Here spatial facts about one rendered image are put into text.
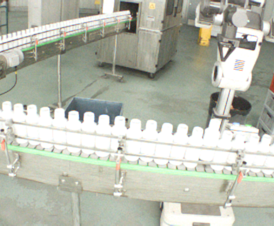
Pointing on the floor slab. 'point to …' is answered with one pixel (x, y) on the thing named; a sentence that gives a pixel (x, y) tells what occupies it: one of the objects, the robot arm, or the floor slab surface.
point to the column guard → (204, 36)
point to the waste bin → (240, 117)
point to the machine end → (144, 35)
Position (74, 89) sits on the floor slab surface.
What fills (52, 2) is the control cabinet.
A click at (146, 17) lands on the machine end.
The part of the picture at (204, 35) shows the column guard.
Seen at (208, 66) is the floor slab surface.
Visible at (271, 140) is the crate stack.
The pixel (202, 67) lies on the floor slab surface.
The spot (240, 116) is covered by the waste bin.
